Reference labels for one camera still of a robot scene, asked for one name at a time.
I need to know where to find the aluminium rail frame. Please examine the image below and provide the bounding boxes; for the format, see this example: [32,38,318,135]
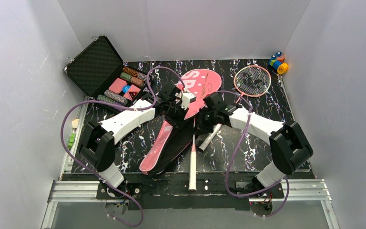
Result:
[41,94,340,229]

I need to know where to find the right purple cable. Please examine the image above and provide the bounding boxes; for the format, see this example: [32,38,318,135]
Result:
[216,90,290,219]

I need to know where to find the pink card deck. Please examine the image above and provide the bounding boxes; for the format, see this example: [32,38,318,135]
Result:
[109,78,128,94]
[123,85,141,101]

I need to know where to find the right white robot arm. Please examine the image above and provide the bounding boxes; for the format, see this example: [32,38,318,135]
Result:
[196,92,314,191]

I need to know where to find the green purple chip stack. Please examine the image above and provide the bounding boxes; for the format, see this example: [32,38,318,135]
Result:
[97,94,124,112]

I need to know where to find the colourful toy blocks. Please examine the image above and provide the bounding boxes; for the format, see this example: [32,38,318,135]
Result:
[268,52,289,75]

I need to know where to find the purple patterned chip stack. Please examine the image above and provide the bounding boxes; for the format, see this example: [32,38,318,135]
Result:
[104,90,129,105]

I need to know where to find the beige clip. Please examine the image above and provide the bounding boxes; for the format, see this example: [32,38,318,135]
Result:
[71,119,79,129]

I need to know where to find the green clip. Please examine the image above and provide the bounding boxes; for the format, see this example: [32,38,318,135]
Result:
[67,133,76,150]

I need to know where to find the brown striped chip stack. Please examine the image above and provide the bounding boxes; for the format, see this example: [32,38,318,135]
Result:
[122,66,147,81]

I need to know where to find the green red chip stack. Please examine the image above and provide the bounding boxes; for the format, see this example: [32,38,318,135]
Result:
[120,73,145,88]

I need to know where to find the pink racket bag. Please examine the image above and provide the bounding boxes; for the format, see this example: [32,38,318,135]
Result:
[139,69,222,177]

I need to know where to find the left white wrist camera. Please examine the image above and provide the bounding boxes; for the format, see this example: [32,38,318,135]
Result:
[180,92,196,110]

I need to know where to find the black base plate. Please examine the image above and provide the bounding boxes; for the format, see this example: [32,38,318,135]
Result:
[96,171,316,211]

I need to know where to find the blue dealer chip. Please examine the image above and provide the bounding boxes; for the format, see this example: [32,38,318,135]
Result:
[122,85,131,93]

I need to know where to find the black poker chip case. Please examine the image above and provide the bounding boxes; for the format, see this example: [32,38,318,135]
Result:
[64,34,149,106]

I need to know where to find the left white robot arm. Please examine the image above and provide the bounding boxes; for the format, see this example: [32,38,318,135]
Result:
[77,85,196,187]

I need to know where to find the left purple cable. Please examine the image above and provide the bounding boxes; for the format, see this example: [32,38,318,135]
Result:
[60,66,187,229]

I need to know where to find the pink badminton racket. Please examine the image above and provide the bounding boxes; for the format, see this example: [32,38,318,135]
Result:
[188,133,196,191]
[198,65,271,152]

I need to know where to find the purple cable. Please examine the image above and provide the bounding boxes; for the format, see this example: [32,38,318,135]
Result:
[216,90,290,219]
[60,66,187,229]

